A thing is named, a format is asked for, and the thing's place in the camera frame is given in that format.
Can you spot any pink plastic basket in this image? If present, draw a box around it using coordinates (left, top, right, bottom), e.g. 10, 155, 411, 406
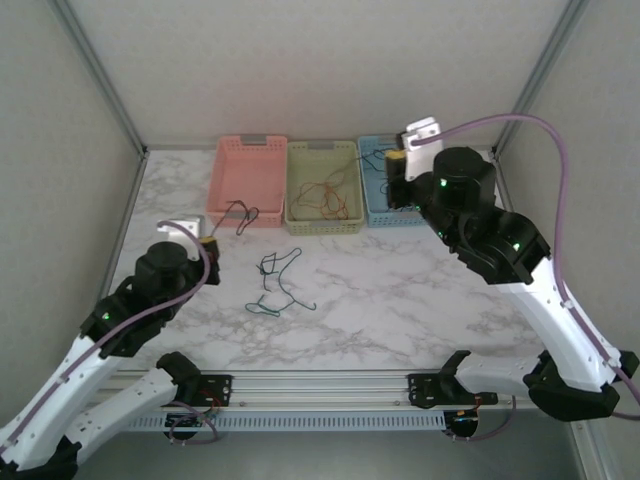
206, 133, 289, 230

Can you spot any green plastic basket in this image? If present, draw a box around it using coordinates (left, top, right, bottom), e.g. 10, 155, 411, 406
283, 139, 365, 237

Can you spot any thin teal wire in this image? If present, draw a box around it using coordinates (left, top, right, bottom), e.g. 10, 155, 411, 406
272, 247, 320, 312

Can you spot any aluminium table leg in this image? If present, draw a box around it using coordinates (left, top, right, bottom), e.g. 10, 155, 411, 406
569, 419, 621, 480

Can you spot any aluminium table side rail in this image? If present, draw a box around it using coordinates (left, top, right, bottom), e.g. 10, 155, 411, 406
97, 149, 150, 301
489, 144, 521, 216

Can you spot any slotted light blue cable duct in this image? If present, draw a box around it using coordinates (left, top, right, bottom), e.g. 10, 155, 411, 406
124, 412, 447, 432

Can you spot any blue plastic basket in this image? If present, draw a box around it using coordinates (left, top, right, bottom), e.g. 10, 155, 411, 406
357, 134, 426, 227

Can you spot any aluminium frame post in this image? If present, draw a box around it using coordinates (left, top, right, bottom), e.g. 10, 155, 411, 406
49, 0, 150, 157
491, 0, 592, 156

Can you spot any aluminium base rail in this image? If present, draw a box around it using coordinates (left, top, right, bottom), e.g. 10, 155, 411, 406
99, 368, 590, 409

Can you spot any thin orange wire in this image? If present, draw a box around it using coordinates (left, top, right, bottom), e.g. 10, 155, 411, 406
289, 179, 351, 221

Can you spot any thin green wire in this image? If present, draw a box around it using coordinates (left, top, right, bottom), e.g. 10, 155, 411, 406
245, 252, 282, 319

